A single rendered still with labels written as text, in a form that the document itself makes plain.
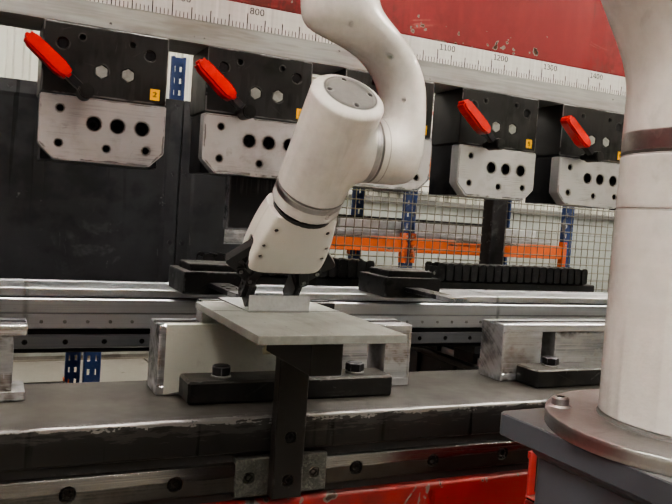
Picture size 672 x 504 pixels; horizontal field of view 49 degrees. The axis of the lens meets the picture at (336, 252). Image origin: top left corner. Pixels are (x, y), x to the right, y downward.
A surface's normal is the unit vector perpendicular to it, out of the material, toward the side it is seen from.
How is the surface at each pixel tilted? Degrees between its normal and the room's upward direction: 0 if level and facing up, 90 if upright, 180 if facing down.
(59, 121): 90
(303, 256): 133
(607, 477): 90
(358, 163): 126
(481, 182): 90
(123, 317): 90
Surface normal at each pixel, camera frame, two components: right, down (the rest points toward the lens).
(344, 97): 0.32, -0.69
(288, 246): 0.22, 0.72
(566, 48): 0.42, 0.07
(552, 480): -0.89, -0.04
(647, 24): -0.86, 0.39
